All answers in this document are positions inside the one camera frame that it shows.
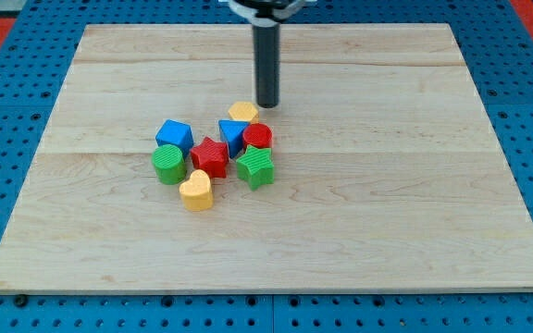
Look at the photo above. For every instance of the green star block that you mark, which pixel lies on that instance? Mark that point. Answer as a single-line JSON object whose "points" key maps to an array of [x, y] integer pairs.
{"points": [[256, 167]]}

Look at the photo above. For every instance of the blue triangle block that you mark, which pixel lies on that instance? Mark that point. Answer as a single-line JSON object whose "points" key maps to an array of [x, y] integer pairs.
{"points": [[231, 132]]}

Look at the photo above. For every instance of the green cylinder block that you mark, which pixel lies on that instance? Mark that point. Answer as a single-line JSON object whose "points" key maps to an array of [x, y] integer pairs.
{"points": [[169, 165]]}

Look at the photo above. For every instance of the yellow hexagon block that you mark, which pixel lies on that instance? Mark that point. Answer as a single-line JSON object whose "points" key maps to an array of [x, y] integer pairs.
{"points": [[244, 111]]}

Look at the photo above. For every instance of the yellow heart block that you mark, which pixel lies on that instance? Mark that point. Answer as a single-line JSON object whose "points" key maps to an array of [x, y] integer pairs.
{"points": [[196, 192]]}

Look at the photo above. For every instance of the red cylinder block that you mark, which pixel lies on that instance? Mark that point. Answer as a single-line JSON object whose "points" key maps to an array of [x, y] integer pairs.
{"points": [[258, 135]]}

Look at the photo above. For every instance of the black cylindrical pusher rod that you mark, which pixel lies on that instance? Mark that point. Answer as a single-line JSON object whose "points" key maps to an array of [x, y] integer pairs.
{"points": [[266, 65]]}

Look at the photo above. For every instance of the red star block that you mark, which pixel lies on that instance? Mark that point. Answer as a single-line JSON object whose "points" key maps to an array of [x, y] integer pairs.
{"points": [[212, 157]]}

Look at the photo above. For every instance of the blue cube block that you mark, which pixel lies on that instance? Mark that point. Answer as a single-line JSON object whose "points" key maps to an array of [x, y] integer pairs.
{"points": [[176, 133]]}

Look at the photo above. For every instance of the wooden board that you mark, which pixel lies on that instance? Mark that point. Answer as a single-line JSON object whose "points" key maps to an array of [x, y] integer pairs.
{"points": [[389, 177]]}

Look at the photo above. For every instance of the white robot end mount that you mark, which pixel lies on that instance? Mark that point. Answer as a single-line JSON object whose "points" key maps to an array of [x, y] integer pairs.
{"points": [[266, 13]]}

